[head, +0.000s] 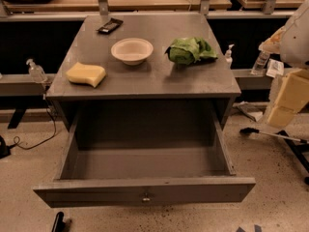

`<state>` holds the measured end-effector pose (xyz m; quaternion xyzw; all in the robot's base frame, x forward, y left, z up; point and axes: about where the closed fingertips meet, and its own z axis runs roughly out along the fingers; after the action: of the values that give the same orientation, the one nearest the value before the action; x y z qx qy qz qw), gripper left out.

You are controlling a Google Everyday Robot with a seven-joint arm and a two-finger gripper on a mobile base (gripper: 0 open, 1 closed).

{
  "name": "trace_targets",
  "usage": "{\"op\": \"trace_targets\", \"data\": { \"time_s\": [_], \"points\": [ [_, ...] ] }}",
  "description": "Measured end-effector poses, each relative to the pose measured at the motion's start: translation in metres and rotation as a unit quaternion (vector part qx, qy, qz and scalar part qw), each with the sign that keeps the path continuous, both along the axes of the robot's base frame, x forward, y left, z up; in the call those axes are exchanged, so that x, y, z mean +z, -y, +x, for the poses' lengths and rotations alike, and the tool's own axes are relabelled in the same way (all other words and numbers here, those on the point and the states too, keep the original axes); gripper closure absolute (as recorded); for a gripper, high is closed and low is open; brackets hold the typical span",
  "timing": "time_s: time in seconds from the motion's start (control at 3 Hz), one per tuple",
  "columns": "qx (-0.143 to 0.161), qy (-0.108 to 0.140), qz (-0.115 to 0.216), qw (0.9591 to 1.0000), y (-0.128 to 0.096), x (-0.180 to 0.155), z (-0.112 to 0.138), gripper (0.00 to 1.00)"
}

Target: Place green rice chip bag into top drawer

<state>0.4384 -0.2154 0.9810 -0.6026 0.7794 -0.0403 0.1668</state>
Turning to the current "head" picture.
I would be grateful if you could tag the left clear sanitizer pump bottle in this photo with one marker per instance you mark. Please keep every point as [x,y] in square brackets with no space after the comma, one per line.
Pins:
[36,72]

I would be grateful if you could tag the black object bottom floor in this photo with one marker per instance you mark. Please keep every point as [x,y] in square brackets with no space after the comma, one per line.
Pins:
[61,223]

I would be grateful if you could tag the grey cabinet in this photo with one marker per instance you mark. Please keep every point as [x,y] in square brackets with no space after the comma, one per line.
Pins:
[157,77]

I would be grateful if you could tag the right white pump bottle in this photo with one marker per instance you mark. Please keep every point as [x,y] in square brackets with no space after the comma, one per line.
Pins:
[228,55]

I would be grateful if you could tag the white paper bowl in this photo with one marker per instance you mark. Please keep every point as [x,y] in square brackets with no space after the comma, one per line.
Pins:
[132,51]

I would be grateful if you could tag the black snack bar wrapper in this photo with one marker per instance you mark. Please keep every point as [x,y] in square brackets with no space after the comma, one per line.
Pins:
[110,26]

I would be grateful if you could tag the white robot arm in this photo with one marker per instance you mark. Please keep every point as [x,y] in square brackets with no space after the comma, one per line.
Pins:
[291,41]

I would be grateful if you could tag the open grey top drawer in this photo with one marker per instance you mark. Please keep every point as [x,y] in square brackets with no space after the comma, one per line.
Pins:
[173,150]

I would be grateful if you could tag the black handled floor tool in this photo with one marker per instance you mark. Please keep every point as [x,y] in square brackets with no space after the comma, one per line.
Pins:
[252,130]

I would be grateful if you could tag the black device left floor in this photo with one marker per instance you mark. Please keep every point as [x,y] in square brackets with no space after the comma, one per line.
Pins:
[4,150]

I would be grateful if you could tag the green rice chip bag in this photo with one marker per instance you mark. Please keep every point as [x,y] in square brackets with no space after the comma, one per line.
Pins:
[187,51]

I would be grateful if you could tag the yellow sponge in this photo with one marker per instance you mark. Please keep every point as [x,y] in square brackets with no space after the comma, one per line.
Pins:
[86,74]

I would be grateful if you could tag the crumpled white paper packet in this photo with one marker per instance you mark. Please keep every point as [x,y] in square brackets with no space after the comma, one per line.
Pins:
[274,68]

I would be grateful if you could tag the clear plastic water bottle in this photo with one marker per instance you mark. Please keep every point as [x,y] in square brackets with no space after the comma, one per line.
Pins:
[260,63]

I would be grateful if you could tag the grey box on floor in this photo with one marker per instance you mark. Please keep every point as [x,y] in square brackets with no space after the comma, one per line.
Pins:
[250,111]

